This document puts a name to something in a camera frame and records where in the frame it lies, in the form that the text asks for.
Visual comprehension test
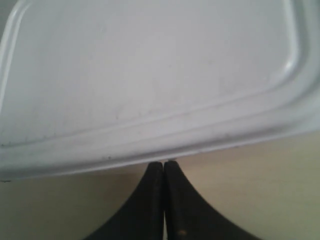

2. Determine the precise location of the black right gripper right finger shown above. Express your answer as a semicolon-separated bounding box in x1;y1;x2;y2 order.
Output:
164;160;258;240

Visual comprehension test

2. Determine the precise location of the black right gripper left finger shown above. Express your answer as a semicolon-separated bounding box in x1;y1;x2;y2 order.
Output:
86;162;164;240

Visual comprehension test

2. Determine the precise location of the white lidded plastic container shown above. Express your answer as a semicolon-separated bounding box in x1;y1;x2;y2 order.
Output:
0;0;320;181

